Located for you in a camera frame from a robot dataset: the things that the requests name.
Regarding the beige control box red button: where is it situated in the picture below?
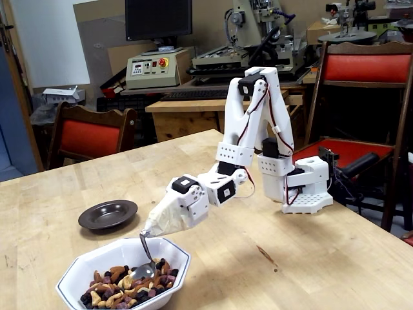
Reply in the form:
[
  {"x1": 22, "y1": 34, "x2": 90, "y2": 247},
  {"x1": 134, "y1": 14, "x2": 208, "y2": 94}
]
[{"x1": 125, "y1": 46, "x2": 196, "y2": 90}]

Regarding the green box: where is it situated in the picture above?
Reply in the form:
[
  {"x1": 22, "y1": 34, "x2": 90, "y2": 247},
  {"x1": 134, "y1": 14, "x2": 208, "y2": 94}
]
[{"x1": 367, "y1": 17, "x2": 403, "y2": 33}]

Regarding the black red case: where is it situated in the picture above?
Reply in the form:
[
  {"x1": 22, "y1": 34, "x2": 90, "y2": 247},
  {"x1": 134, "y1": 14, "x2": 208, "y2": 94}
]
[{"x1": 99, "y1": 69, "x2": 127, "y2": 98}]

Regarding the black plastic crate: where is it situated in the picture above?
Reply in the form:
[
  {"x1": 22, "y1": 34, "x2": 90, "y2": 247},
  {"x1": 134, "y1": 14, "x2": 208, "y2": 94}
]
[{"x1": 96, "y1": 94, "x2": 162, "y2": 114}]

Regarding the bent metal spoon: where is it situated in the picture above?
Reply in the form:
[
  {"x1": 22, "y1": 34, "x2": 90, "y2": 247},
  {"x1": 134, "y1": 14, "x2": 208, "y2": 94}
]
[{"x1": 128, "y1": 231, "x2": 158, "y2": 281}]

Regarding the small white plastic device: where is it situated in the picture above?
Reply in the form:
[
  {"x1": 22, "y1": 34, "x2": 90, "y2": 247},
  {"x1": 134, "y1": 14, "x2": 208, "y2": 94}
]
[{"x1": 41, "y1": 85, "x2": 86, "y2": 105}]

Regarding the wooden folding chair red cushion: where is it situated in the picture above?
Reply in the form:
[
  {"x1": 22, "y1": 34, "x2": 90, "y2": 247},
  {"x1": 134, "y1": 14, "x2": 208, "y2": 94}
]
[{"x1": 285, "y1": 40, "x2": 413, "y2": 233}]

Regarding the brown cardboard sheet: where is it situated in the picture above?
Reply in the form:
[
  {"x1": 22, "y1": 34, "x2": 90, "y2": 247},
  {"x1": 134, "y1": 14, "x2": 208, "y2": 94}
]
[{"x1": 73, "y1": 3, "x2": 128, "y2": 107}]

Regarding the black round base machine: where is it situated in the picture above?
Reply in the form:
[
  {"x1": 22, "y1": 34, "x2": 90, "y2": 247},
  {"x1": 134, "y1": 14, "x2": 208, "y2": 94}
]
[{"x1": 317, "y1": 1, "x2": 378, "y2": 46}]

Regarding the robot controller circuit board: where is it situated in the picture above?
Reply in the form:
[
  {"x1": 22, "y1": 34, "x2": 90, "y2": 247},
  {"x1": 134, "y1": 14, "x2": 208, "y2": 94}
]
[{"x1": 317, "y1": 145, "x2": 340, "y2": 169}]

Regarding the black cylindrical handle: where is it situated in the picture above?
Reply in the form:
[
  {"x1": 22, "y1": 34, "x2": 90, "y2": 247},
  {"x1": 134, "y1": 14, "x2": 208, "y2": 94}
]
[{"x1": 341, "y1": 152, "x2": 381, "y2": 178}]

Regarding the black keyboard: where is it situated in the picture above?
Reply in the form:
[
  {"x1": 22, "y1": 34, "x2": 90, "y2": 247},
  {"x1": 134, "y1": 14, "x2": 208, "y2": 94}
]
[{"x1": 160, "y1": 88, "x2": 230, "y2": 102}]

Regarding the mixed nuts and raisins pile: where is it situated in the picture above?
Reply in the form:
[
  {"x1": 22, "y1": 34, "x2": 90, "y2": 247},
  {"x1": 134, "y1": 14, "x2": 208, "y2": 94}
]
[{"x1": 79, "y1": 257, "x2": 180, "y2": 310}]

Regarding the clear plastic bag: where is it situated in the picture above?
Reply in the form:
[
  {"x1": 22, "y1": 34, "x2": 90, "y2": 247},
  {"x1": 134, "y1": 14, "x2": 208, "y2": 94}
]
[{"x1": 30, "y1": 103, "x2": 61, "y2": 127}]

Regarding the beige milling machine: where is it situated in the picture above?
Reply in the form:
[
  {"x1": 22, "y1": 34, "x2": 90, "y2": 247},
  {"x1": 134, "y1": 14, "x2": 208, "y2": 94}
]
[{"x1": 188, "y1": 0, "x2": 307, "y2": 80}]

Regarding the wooden workbench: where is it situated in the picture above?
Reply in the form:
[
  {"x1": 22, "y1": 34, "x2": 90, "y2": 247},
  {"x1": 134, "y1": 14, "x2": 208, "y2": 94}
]
[{"x1": 145, "y1": 89, "x2": 306, "y2": 145}]

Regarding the tape-wrapped fixed gripper finger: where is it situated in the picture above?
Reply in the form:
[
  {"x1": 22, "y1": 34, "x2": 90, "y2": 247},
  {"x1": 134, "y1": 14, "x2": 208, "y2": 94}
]
[{"x1": 143, "y1": 193, "x2": 190, "y2": 234}]

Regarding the black computer monitor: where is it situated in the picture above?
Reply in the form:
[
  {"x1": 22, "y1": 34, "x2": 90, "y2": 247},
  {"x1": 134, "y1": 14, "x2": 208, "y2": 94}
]
[{"x1": 125, "y1": 0, "x2": 194, "y2": 56}]

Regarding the white octagonal bowl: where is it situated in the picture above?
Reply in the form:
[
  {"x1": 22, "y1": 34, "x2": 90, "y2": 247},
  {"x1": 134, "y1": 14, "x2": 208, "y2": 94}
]
[{"x1": 55, "y1": 237, "x2": 192, "y2": 310}]

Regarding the brown cardboard box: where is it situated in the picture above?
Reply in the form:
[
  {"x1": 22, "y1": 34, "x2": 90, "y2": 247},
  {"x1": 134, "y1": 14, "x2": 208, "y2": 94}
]
[{"x1": 305, "y1": 20, "x2": 343, "y2": 46}]

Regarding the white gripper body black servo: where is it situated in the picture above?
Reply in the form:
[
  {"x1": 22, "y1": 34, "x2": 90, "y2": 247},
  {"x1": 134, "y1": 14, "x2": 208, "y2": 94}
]
[{"x1": 165, "y1": 174, "x2": 210, "y2": 208}]

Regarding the tape-wrapped movable gripper finger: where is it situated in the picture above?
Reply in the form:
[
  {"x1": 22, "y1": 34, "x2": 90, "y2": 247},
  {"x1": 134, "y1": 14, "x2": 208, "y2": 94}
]
[{"x1": 145, "y1": 201, "x2": 210, "y2": 239}]

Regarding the dark metal dish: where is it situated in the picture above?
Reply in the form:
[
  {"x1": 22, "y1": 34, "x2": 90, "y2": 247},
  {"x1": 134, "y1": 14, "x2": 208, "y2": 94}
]
[{"x1": 77, "y1": 200, "x2": 139, "y2": 231}]

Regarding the white board panel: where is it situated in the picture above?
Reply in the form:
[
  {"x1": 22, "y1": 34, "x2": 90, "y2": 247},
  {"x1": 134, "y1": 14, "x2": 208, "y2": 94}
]
[{"x1": 11, "y1": 0, "x2": 91, "y2": 88}]

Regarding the dark door handle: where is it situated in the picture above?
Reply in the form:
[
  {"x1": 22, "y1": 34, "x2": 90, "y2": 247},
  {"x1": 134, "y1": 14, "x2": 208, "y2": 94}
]
[{"x1": 0, "y1": 22, "x2": 14, "y2": 54}]

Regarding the red white wrist cable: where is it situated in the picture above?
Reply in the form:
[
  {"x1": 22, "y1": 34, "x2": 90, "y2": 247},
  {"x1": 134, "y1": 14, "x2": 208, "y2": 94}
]
[{"x1": 234, "y1": 167, "x2": 256, "y2": 200}]

